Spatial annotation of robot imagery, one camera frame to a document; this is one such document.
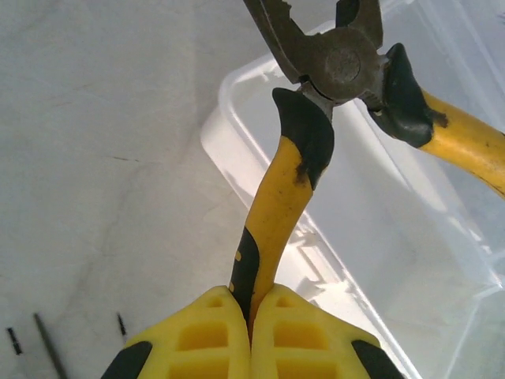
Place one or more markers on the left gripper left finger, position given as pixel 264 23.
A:
pixel 197 335

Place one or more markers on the clear white plastic toolbox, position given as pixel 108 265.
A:
pixel 394 237

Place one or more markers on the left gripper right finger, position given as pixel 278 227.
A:
pixel 300 335

